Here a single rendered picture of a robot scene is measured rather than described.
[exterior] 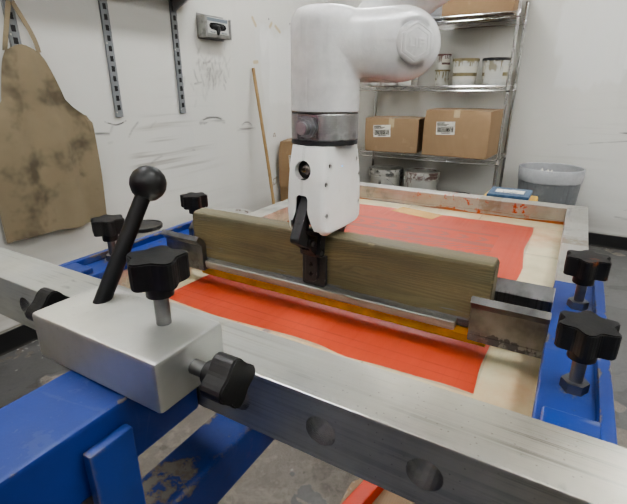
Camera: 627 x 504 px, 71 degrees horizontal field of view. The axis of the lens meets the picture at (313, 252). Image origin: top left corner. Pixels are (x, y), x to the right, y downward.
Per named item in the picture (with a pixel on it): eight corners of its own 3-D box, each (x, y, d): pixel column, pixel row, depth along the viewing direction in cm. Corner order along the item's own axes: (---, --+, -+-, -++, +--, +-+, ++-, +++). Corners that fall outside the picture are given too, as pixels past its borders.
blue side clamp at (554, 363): (545, 322, 57) (556, 272, 54) (590, 333, 54) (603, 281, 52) (515, 499, 32) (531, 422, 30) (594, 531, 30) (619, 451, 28)
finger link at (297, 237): (290, 225, 46) (305, 257, 50) (321, 174, 50) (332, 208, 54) (281, 223, 47) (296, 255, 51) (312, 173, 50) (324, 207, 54)
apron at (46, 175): (103, 216, 250) (67, 7, 213) (111, 218, 246) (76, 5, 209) (3, 243, 207) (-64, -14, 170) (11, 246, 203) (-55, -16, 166)
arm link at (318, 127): (333, 115, 43) (332, 144, 44) (369, 112, 50) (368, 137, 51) (270, 113, 47) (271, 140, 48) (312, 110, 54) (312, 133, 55)
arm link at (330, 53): (403, 16, 52) (453, 2, 44) (396, 109, 56) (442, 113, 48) (281, 7, 48) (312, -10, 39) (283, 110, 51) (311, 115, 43)
